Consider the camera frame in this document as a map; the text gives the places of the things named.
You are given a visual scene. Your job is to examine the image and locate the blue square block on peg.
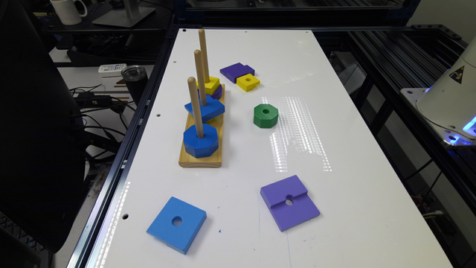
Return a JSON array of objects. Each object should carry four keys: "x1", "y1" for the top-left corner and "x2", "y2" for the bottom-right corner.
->
[{"x1": 199, "y1": 95, "x2": 225, "y2": 122}]

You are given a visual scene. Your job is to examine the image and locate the monitor stand base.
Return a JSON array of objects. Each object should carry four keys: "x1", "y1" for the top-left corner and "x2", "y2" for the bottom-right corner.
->
[{"x1": 92, "y1": 0, "x2": 155, "y2": 28}]

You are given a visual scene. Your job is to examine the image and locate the purple round block on peg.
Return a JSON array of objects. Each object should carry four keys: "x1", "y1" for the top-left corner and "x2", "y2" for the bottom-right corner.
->
[{"x1": 207, "y1": 84, "x2": 223, "y2": 99}]

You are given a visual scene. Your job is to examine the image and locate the dark purple stepped block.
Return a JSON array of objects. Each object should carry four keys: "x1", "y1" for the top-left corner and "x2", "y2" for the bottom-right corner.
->
[{"x1": 219, "y1": 63, "x2": 255, "y2": 83}]

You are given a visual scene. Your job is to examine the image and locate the black office chair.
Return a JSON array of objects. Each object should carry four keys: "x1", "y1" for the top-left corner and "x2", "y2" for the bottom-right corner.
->
[{"x1": 1, "y1": 0, "x2": 86, "y2": 253}]

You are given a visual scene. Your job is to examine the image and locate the wooden base board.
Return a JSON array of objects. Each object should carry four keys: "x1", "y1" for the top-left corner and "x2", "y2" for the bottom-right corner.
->
[{"x1": 178, "y1": 102, "x2": 224, "y2": 168}]

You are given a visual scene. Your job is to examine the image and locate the green octagonal block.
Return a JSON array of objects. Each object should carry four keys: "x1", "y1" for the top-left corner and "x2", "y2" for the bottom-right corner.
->
[{"x1": 254, "y1": 103, "x2": 279, "y2": 128}]

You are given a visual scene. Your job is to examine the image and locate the middle wooden peg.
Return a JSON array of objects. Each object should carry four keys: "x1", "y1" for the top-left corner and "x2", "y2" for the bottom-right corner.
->
[{"x1": 194, "y1": 50, "x2": 208, "y2": 106}]

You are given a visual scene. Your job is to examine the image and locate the large blue square block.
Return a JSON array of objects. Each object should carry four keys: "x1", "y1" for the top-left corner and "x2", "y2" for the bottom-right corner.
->
[{"x1": 147, "y1": 197, "x2": 207, "y2": 255}]

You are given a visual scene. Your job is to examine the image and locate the small yellow square block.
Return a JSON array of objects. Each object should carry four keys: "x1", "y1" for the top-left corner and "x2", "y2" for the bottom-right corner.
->
[{"x1": 237, "y1": 74, "x2": 260, "y2": 92}]

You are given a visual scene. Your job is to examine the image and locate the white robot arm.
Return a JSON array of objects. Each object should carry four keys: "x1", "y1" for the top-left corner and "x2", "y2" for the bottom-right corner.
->
[{"x1": 400, "y1": 41, "x2": 475, "y2": 147}]

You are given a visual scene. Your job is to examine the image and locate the white remote control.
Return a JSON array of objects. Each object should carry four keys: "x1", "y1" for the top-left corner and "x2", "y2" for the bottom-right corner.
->
[{"x1": 98, "y1": 63, "x2": 127, "y2": 77}]

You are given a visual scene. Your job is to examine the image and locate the yellow square block on peg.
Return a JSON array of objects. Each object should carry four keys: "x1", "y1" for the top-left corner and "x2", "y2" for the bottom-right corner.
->
[{"x1": 204, "y1": 77, "x2": 220, "y2": 95}]

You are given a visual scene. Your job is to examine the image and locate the front wooden peg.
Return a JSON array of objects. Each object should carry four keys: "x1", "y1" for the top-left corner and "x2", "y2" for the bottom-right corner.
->
[{"x1": 187, "y1": 77, "x2": 205, "y2": 138}]

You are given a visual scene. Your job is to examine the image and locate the white mug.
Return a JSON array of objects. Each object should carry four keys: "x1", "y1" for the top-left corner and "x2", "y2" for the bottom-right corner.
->
[{"x1": 50, "y1": 0, "x2": 88, "y2": 26}]

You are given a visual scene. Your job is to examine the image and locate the blue octagonal block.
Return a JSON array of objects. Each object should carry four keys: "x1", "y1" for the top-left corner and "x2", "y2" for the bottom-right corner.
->
[{"x1": 184, "y1": 124, "x2": 219, "y2": 158}]

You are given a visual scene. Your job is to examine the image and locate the black tumbler cup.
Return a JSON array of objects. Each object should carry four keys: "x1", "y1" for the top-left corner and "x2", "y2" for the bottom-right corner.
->
[{"x1": 121, "y1": 65, "x2": 148, "y2": 104}]

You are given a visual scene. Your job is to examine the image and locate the large purple square block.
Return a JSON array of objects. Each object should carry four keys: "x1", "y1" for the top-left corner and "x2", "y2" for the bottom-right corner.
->
[{"x1": 260, "y1": 175, "x2": 321, "y2": 232}]

